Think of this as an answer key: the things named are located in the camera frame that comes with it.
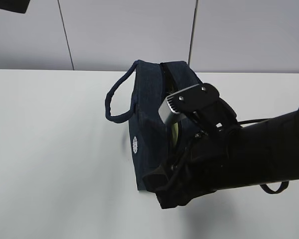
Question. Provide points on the navy blue lunch bag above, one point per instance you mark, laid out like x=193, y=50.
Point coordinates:
x=136, y=97

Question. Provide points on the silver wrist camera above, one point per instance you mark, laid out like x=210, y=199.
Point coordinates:
x=175, y=106

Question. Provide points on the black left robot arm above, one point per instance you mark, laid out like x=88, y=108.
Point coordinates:
x=18, y=6

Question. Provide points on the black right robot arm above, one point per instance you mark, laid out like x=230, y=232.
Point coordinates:
x=259, y=154

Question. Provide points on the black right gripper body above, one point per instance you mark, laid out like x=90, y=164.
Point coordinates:
x=184, y=176

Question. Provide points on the green lidded lunch box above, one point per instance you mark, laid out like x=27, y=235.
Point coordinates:
x=175, y=131

